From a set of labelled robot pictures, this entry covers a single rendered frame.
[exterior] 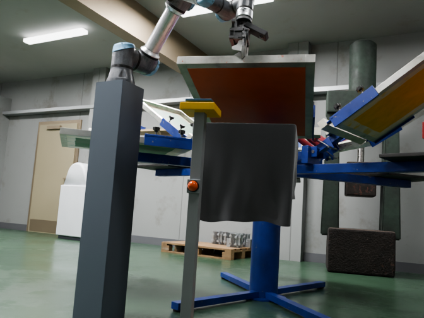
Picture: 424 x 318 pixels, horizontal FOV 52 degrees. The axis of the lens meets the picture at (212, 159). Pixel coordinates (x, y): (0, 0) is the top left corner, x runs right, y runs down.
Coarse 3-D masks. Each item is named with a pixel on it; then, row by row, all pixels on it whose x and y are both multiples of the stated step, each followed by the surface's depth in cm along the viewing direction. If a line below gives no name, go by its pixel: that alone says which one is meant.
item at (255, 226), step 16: (256, 224) 306; (272, 224) 302; (256, 240) 304; (272, 240) 301; (256, 256) 302; (272, 256) 300; (256, 272) 300; (272, 272) 299; (256, 288) 298; (272, 288) 298
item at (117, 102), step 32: (96, 96) 226; (128, 96) 223; (96, 128) 223; (128, 128) 223; (96, 160) 220; (128, 160) 223; (96, 192) 217; (128, 192) 223; (96, 224) 214; (128, 224) 223; (96, 256) 211; (128, 256) 223; (96, 288) 208
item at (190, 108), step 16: (192, 112) 162; (208, 112) 161; (192, 144) 160; (192, 160) 159; (192, 176) 158; (192, 192) 156; (192, 208) 157; (192, 224) 156; (192, 240) 155; (192, 256) 154; (192, 272) 154; (192, 288) 153; (192, 304) 154
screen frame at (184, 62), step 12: (180, 60) 188; (192, 60) 187; (204, 60) 186; (216, 60) 185; (228, 60) 184; (240, 60) 182; (252, 60) 181; (264, 60) 180; (276, 60) 179; (288, 60) 178; (300, 60) 177; (312, 60) 176; (180, 72) 194; (312, 72) 182; (192, 84) 203; (312, 84) 192; (192, 96) 214; (312, 96) 201; (312, 108) 212
